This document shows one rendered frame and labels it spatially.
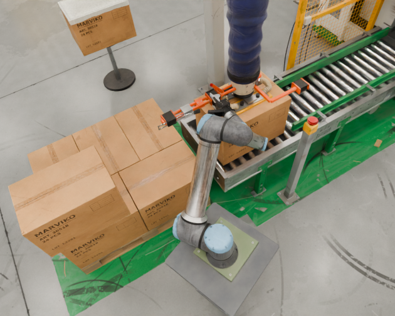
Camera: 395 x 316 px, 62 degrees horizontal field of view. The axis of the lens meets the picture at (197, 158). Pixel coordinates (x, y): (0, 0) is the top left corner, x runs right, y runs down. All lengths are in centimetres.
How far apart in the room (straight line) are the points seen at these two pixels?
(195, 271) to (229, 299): 25
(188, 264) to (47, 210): 92
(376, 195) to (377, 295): 88
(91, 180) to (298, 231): 175
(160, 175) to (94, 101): 179
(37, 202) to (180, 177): 101
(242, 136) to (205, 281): 88
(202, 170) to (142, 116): 142
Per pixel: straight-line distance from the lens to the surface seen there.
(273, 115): 250
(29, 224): 223
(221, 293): 199
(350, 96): 315
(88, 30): 360
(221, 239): 177
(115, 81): 423
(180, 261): 205
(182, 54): 447
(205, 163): 167
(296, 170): 269
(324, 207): 313
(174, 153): 267
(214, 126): 161
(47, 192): 228
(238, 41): 208
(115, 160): 275
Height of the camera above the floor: 269
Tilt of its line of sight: 55 degrees down
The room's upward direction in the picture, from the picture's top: 7 degrees counter-clockwise
